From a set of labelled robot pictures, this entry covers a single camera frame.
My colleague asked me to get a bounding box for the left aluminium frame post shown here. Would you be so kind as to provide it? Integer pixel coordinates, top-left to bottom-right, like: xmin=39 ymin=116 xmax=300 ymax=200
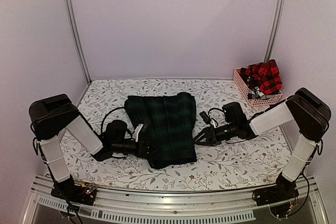
xmin=64 ymin=0 xmax=92 ymax=85

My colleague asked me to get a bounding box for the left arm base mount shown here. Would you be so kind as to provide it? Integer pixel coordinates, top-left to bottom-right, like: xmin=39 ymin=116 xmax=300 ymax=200
xmin=51 ymin=178 xmax=97 ymax=206

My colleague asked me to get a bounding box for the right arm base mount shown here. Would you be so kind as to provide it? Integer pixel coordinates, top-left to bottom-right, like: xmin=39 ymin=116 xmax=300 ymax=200
xmin=252 ymin=179 xmax=299 ymax=219

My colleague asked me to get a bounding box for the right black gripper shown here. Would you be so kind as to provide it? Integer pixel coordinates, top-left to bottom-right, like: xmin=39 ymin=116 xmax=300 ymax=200
xmin=192 ymin=121 xmax=237 ymax=146

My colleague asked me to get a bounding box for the dark green plaid skirt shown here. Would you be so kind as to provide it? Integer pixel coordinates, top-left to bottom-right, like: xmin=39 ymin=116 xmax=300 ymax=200
xmin=124 ymin=92 xmax=197 ymax=169

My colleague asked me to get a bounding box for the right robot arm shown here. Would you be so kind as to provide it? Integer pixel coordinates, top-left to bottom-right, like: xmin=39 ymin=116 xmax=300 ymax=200
xmin=193 ymin=88 xmax=332 ymax=201

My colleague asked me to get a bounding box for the pink plastic basket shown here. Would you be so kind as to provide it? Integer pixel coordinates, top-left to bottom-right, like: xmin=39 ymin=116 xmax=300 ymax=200
xmin=233 ymin=68 xmax=283 ymax=107

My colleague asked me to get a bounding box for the front aluminium rail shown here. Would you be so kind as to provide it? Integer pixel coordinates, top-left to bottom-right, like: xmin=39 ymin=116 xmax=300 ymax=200
xmin=23 ymin=175 xmax=331 ymax=223

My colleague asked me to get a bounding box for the right aluminium frame post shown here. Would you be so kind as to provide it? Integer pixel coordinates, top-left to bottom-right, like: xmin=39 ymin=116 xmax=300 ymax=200
xmin=264 ymin=0 xmax=285 ymax=63

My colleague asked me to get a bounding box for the aluminium frame post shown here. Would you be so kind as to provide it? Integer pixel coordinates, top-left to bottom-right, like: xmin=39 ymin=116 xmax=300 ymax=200
xmin=64 ymin=0 xmax=92 ymax=85
xmin=264 ymin=0 xmax=285 ymax=63

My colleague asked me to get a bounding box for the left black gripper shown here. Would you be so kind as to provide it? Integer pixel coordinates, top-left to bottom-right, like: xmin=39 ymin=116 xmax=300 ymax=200
xmin=112 ymin=140 xmax=161 ymax=159

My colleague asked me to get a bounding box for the grey white plaid cloth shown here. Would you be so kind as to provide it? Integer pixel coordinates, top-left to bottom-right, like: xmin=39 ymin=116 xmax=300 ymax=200
xmin=247 ymin=87 xmax=275 ymax=100

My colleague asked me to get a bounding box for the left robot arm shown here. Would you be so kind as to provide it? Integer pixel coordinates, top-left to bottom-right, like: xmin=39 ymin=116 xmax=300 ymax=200
xmin=28 ymin=94 xmax=159 ymax=200

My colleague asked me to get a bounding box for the floral patterned table mat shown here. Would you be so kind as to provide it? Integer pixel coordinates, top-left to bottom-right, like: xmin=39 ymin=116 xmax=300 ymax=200
xmin=60 ymin=79 xmax=290 ymax=191

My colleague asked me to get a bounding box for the red black plaid shirt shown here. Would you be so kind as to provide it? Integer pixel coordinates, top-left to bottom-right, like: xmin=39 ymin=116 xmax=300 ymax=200
xmin=240 ymin=59 xmax=282 ymax=95

